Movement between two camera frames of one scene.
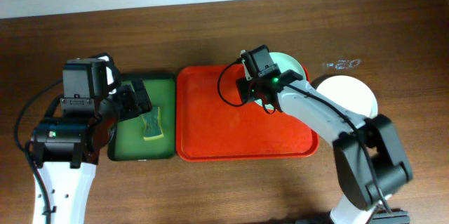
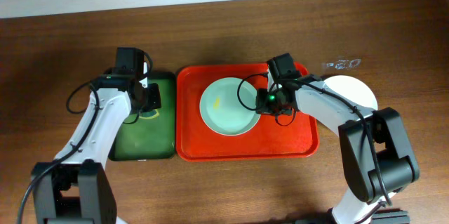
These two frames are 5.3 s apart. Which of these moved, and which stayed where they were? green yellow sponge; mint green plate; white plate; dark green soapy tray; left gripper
Moved: green yellow sponge; mint green plate; left gripper
Stayed: dark green soapy tray; white plate
